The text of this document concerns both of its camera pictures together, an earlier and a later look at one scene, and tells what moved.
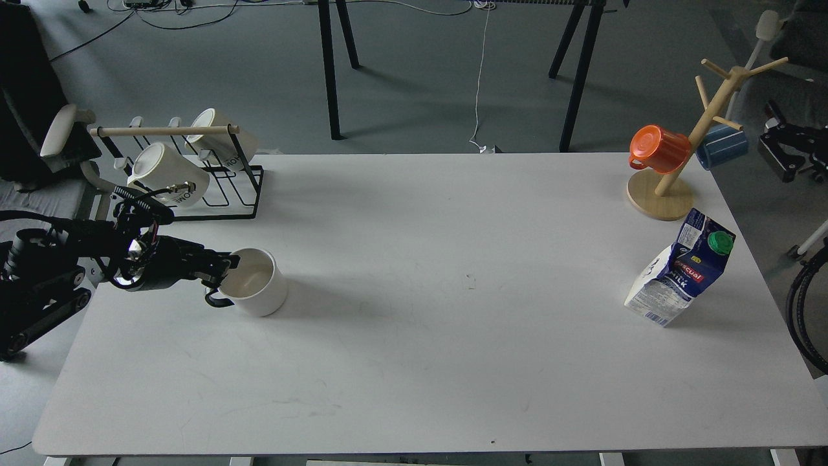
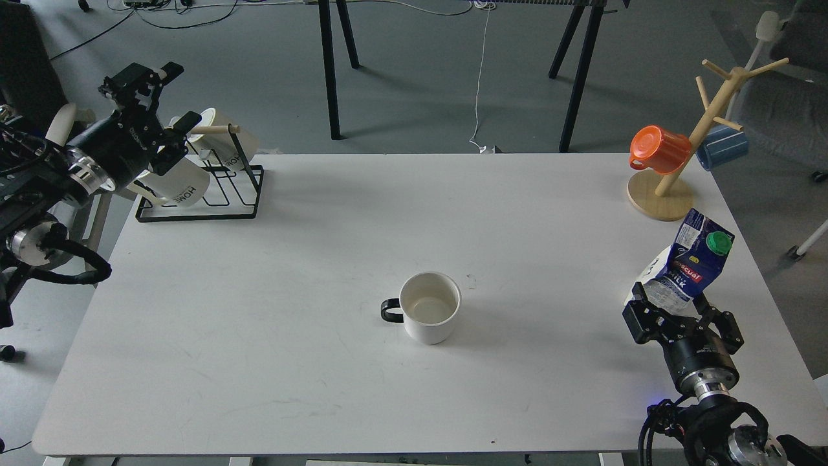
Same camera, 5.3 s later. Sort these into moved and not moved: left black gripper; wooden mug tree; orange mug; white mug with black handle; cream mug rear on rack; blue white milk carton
Moved: white mug with black handle; left black gripper
Not moved: orange mug; wooden mug tree; cream mug rear on rack; blue white milk carton
